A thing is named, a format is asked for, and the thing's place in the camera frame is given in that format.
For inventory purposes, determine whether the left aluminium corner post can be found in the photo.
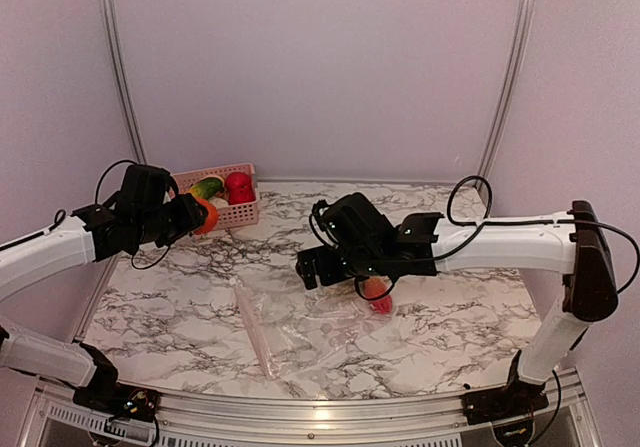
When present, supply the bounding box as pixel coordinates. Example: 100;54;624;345
99;0;147;163

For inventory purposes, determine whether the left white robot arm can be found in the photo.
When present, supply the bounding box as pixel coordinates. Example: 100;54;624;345
1;163;213;412

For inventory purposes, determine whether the aluminium corner post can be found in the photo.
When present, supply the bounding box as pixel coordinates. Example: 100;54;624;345
99;0;147;163
477;0;535;179

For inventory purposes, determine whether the green red fake mango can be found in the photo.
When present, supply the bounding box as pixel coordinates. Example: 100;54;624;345
188;176;225;200

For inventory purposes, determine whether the aluminium front frame rail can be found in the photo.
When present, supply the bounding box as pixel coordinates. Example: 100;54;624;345
12;370;603;446

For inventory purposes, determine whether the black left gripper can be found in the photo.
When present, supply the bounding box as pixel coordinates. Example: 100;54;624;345
134;192;207;248

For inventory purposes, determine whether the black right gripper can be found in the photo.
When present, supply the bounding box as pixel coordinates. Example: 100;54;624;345
295;244;385;290

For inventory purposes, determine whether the white fake cabbage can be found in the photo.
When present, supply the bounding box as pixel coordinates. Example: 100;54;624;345
208;196;229;209

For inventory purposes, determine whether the orange red fake mango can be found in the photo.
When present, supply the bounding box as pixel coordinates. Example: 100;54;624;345
360;277;393;315

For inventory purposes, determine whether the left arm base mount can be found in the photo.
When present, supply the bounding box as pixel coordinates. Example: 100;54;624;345
73;344;159;423

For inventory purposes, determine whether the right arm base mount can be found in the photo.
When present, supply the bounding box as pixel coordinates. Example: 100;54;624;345
461;351;549;425

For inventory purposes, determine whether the orange fake fruit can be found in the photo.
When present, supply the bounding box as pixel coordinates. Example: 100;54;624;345
193;197;219;235

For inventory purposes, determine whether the right aluminium corner post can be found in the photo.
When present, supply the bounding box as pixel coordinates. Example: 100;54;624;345
477;0;535;179

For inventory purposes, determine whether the clear zip top bag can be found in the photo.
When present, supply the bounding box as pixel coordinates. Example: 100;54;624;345
232;273;394;379

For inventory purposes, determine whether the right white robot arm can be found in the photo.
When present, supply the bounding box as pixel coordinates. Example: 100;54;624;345
296;192;618;415

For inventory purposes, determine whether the pink perforated plastic basket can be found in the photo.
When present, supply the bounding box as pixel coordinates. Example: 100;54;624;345
172;163;260;230

